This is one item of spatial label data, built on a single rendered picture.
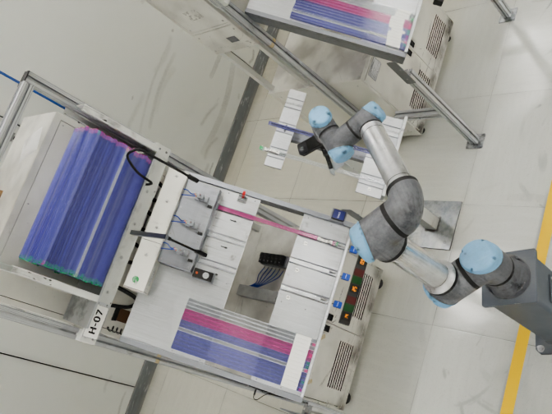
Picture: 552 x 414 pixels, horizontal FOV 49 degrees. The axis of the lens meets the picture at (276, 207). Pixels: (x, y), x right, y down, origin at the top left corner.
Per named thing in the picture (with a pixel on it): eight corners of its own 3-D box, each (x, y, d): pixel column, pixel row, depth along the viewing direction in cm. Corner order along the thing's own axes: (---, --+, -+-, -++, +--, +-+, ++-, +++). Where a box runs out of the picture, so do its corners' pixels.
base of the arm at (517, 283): (530, 253, 203) (517, 242, 196) (531, 297, 196) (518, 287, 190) (486, 259, 213) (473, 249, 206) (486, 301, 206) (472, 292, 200)
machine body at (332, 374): (390, 273, 306) (313, 227, 267) (351, 413, 289) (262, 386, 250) (299, 261, 354) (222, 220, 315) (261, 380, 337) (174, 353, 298)
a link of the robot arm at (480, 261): (520, 272, 192) (501, 257, 183) (484, 295, 197) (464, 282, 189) (502, 243, 200) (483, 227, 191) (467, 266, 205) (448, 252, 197)
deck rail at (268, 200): (353, 227, 244) (355, 223, 238) (352, 232, 243) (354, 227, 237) (186, 174, 250) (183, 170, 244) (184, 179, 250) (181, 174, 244)
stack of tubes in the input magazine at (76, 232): (153, 158, 228) (91, 124, 211) (101, 287, 216) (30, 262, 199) (135, 158, 237) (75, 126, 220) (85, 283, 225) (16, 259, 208)
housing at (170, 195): (194, 182, 250) (189, 172, 236) (151, 297, 238) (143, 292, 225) (176, 177, 251) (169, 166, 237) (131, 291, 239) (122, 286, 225)
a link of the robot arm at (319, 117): (315, 131, 197) (302, 111, 200) (319, 144, 207) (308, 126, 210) (336, 118, 196) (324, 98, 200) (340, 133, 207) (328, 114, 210)
